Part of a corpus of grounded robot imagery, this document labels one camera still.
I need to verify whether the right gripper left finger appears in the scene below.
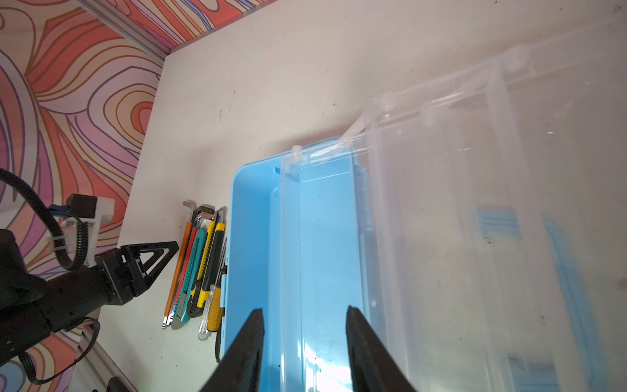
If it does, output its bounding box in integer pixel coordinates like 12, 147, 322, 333
200, 309, 265, 392

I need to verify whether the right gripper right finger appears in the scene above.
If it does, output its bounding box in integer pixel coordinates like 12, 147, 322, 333
346, 306, 416, 392

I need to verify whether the yellow black utility knife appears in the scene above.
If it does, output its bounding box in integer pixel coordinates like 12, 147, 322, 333
188, 206, 227, 318

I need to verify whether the blue plastic tool box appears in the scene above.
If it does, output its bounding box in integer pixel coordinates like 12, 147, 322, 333
221, 137, 368, 391

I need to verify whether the clear tool box lid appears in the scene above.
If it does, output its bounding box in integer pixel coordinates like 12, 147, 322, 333
278, 11, 627, 392

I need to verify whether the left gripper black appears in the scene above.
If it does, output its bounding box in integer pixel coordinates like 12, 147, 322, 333
95, 241, 179, 305

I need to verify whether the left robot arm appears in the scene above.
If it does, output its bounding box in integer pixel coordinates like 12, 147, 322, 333
1, 170, 179, 385

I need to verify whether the teal utility knife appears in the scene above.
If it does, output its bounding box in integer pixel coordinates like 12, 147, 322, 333
174, 227, 207, 324

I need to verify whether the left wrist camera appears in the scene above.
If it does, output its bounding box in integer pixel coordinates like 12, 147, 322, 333
46, 194, 115, 267

